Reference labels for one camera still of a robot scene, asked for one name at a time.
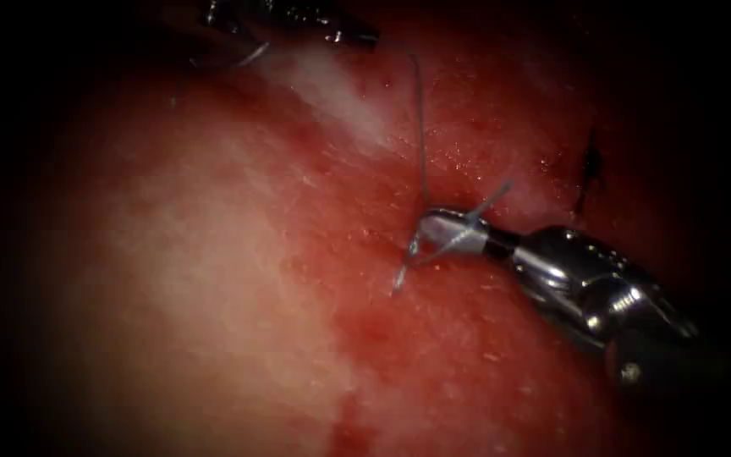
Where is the left arm needle driver jaw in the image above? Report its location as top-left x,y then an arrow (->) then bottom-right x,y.
326,17 -> 379,52

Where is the left arm needle driver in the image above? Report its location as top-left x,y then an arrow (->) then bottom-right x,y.
203,0 -> 348,33

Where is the right arm needle driver jaw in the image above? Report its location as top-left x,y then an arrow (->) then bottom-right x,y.
417,207 -> 522,260

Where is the right arm needle driver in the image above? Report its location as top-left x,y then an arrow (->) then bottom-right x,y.
512,225 -> 700,350

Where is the curved steel needle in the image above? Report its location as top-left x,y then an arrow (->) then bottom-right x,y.
190,41 -> 272,69

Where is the blue thread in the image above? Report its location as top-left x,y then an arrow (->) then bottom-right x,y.
393,39 -> 516,296

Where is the blue stitching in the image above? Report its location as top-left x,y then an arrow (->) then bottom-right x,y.
574,129 -> 602,218

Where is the tissue pad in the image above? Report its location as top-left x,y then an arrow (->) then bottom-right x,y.
0,12 -> 709,457

